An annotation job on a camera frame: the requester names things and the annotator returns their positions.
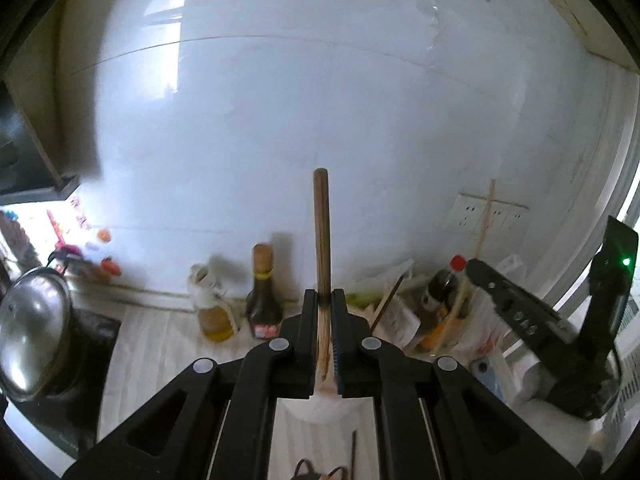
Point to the blue smartphone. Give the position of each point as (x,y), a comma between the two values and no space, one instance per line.
(487,377)

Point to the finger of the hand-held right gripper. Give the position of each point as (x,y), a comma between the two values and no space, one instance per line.
(505,290)

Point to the white printed packet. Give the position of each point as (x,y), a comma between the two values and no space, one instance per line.
(400,317)

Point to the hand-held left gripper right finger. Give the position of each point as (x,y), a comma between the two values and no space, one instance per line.
(337,340)

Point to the brown glass sauce bottle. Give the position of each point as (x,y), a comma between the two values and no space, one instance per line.
(262,305)

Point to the striped cat-print table mat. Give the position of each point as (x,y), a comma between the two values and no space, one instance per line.
(165,360)

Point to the stainless steel wok lid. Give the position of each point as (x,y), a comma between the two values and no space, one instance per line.
(30,335)

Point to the colourful wall stickers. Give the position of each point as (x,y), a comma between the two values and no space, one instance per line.
(100,237)

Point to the grey window frame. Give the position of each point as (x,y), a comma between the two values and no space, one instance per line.
(625,170)

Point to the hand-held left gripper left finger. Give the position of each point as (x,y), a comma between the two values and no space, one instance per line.
(305,330)

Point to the dark wooden chopstick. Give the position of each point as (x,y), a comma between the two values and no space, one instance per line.
(353,455)
(387,304)
(322,230)

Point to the white wall socket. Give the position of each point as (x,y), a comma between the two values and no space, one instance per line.
(497,217)
(465,212)
(517,219)

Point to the cream round chopstick holder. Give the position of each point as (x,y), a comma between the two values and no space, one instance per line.
(330,410)

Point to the black gas stove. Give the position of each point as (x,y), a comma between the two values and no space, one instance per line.
(90,360)

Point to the black range hood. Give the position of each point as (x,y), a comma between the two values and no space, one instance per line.
(25,160)

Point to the clear oil dispenser bottle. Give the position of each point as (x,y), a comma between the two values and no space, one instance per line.
(215,310)

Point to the pink topped kettle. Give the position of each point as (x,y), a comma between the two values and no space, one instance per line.
(67,251)

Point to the red cap soy sauce bottle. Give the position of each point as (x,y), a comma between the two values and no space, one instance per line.
(445,290)

